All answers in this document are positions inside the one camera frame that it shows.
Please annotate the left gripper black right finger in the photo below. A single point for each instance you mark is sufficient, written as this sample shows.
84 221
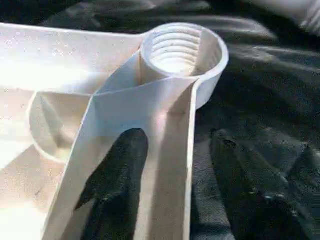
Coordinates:
255 200

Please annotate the white plastic table top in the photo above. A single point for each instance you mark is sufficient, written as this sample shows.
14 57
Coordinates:
150 105

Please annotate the white plastic table leg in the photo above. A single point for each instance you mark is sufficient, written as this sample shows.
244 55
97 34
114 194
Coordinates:
310 14

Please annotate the black plastic mat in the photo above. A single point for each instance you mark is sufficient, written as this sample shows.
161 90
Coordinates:
260 75

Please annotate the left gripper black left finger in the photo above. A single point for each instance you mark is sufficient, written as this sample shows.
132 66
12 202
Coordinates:
117 185

